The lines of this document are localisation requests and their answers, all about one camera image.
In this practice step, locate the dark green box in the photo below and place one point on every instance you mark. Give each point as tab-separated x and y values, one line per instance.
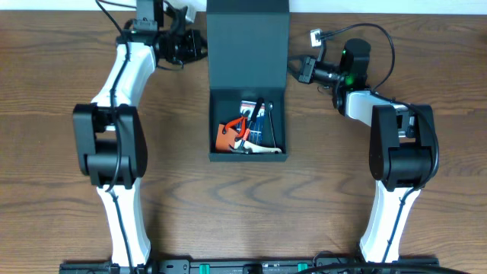
247	59

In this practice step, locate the blue screwdriver set case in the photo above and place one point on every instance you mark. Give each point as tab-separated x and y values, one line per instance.
256	129

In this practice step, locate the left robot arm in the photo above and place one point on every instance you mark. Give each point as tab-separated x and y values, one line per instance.
110	141

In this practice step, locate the red handled pliers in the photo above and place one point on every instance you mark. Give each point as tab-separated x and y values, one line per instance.
242	121

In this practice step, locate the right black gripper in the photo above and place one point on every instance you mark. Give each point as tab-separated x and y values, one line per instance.
300	65

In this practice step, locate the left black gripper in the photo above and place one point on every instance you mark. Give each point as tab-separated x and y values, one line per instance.
194	43

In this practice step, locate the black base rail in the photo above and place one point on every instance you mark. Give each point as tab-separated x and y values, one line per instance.
206	267

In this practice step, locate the small black claw hammer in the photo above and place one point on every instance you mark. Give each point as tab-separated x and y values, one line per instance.
251	123

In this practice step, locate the silver combination wrench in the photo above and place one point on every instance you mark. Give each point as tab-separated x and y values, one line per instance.
270	109

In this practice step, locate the orange scraper wooden handle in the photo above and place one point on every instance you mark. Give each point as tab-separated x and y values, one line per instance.
230	140

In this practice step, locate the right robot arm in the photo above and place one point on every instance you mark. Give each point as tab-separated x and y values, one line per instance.
403	152

